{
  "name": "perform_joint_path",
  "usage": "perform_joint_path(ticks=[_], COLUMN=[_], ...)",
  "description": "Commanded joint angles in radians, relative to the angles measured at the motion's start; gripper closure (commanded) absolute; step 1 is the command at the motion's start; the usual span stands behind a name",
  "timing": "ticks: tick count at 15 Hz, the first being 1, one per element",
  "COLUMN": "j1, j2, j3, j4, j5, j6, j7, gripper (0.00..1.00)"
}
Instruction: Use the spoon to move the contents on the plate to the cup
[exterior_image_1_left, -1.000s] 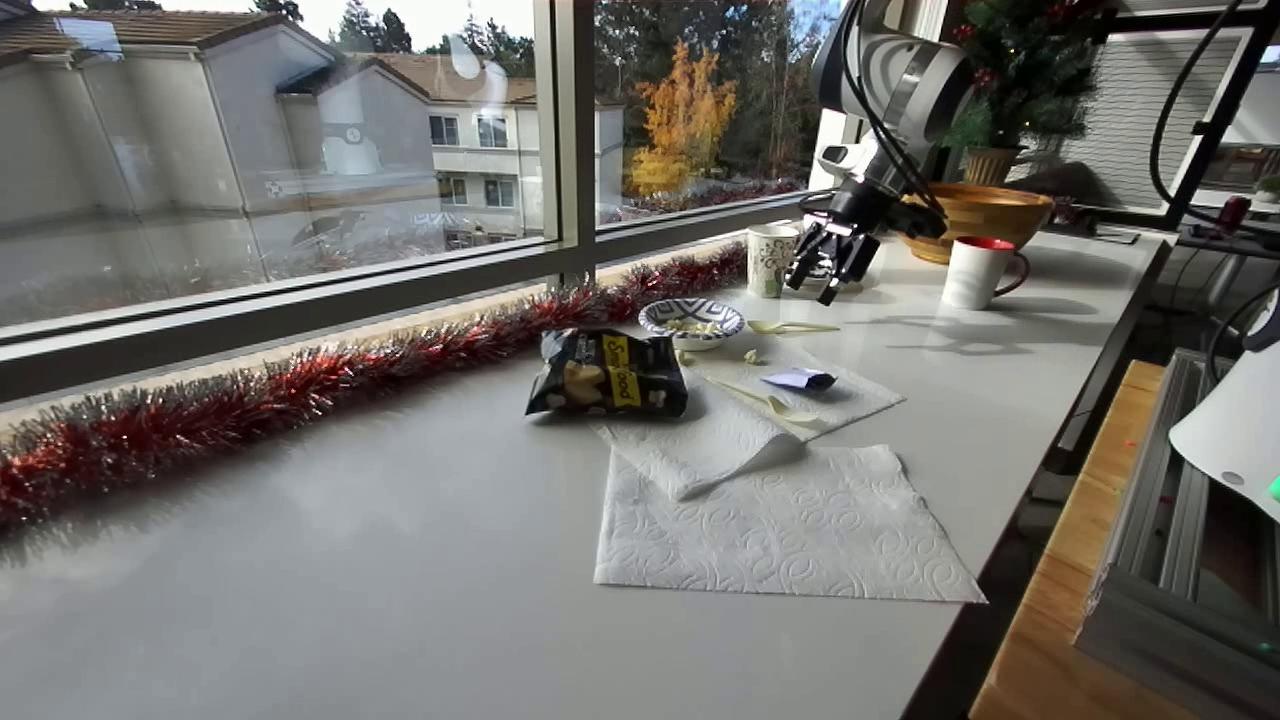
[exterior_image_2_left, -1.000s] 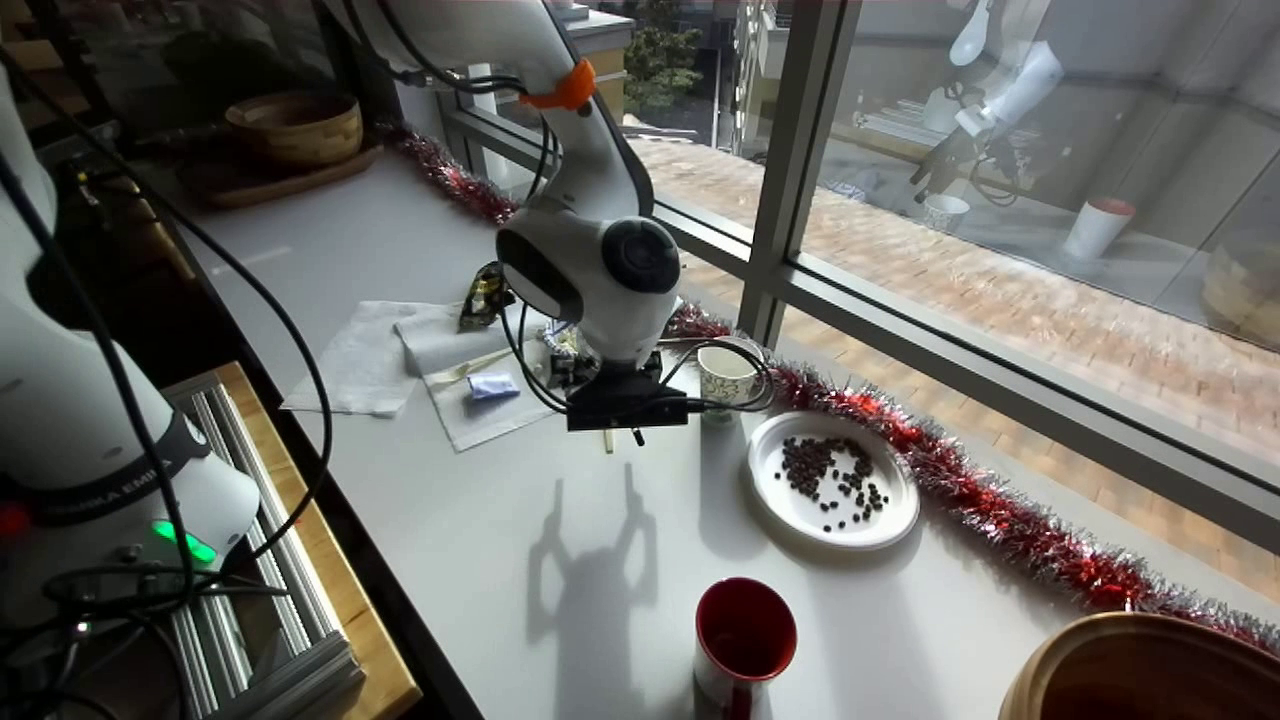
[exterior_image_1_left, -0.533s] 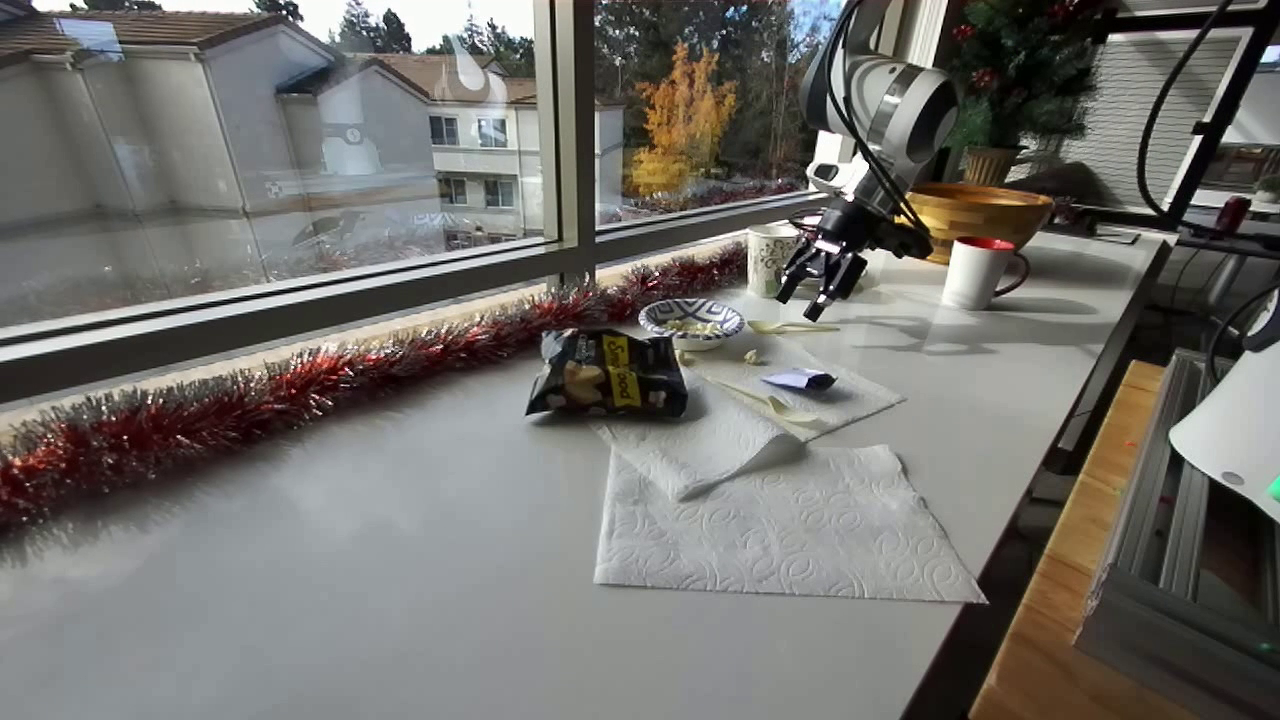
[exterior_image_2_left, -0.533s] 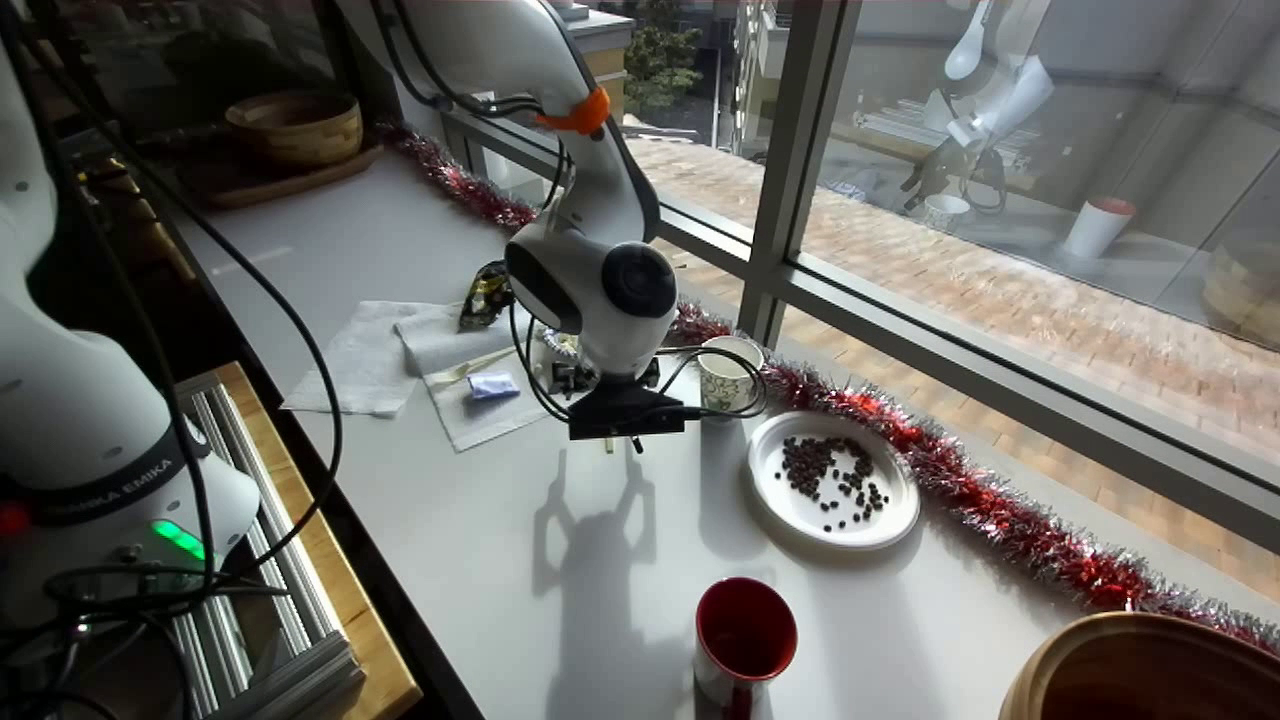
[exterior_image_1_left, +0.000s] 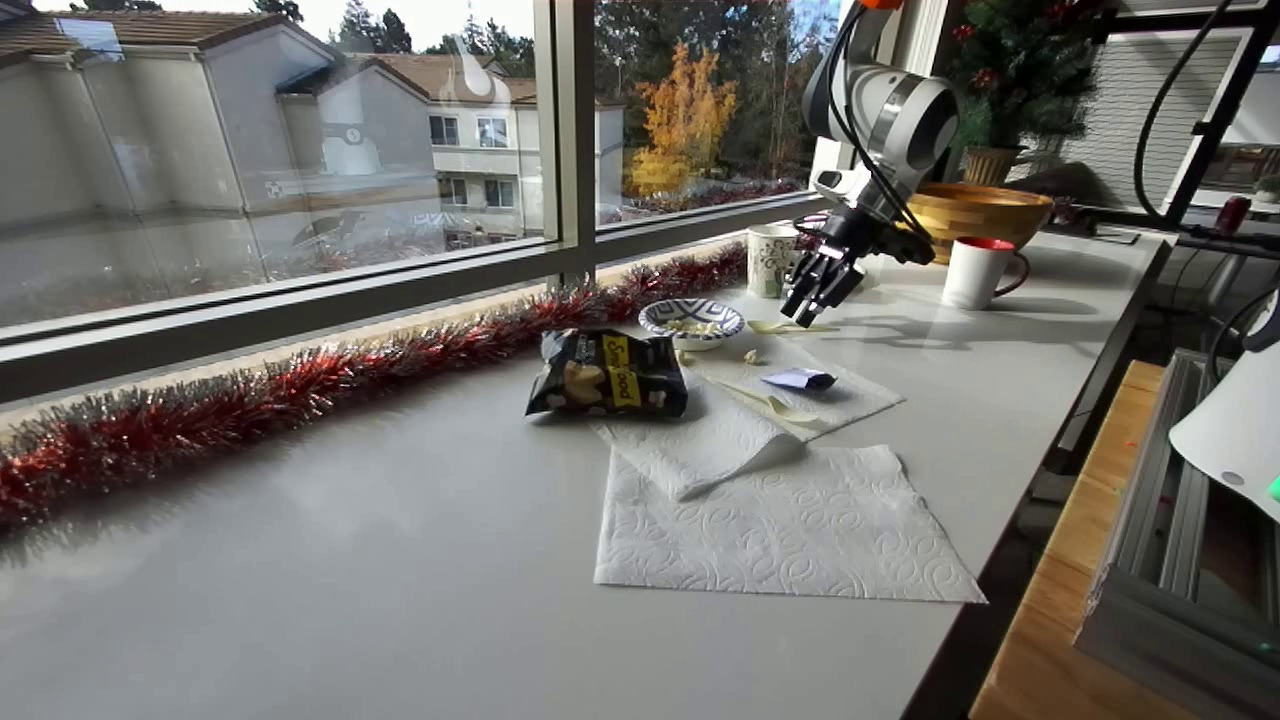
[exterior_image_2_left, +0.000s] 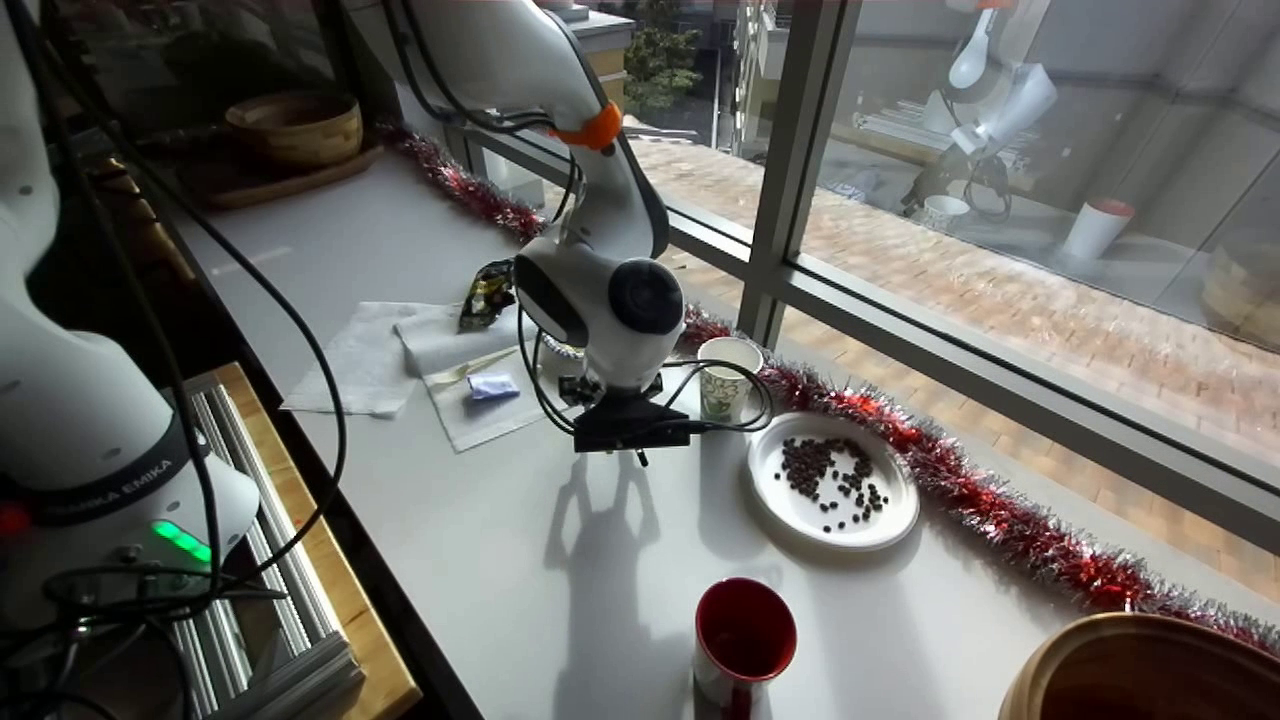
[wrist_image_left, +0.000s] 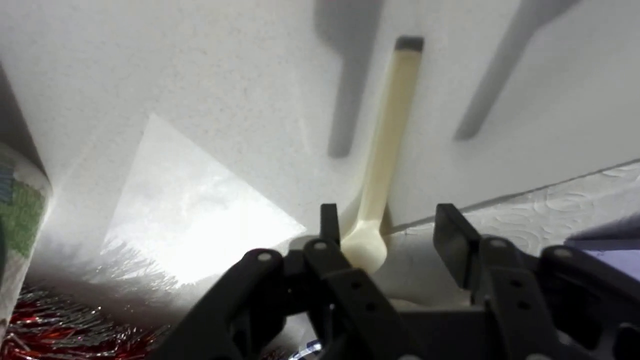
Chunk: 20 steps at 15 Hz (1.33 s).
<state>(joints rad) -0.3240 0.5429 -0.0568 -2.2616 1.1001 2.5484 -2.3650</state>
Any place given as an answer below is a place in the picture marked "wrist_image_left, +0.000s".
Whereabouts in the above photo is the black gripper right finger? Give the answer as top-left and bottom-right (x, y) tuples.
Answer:
(434, 203), (640, 360)

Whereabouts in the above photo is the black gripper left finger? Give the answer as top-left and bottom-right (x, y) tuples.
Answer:
(149, 203), (426, 360)

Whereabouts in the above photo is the cream plastic spoon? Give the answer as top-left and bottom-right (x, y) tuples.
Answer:
(341, 36), (423, 272)

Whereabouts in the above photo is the white patterned paper cup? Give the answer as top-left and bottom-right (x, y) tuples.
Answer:
(0, 143), (49, 329)

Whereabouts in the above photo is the red silver tinsel garland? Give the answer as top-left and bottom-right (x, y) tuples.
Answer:
(0, 285), (166, 360)

